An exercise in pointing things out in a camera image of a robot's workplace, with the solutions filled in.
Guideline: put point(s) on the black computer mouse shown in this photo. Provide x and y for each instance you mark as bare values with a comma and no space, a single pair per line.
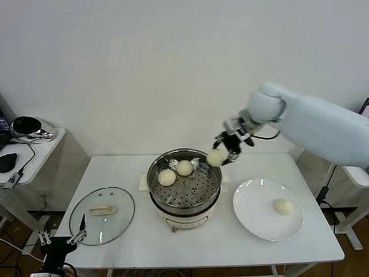
7,163

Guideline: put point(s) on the grey laptop with lit screen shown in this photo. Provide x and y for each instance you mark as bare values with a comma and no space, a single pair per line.
366,108

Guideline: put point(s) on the round white plate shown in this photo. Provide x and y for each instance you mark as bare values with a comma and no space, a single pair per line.
253,207

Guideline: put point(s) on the white side desk with label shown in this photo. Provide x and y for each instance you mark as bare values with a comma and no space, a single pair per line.
356,177

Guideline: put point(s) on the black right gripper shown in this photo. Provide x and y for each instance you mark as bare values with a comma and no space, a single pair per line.
232,142

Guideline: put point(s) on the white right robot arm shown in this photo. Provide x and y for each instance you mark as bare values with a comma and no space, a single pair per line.
317,124

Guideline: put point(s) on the grey usb hub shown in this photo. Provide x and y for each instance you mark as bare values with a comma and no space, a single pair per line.
12,180

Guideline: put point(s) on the cream electric cooker pot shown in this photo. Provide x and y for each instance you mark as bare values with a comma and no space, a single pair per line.
187,220

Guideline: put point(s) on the dark laptop with striped screen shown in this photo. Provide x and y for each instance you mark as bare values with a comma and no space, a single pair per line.
3,124

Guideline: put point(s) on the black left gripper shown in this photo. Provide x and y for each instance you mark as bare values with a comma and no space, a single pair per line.
57,248

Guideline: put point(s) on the perforated steel steamer basket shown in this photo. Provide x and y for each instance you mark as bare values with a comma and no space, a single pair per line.
184,193

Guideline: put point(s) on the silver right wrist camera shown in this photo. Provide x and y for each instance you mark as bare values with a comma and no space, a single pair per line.
230,124

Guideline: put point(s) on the cream steamed baozi bun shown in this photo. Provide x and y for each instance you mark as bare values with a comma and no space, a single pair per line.
166,176
215,157
283,206
184,168

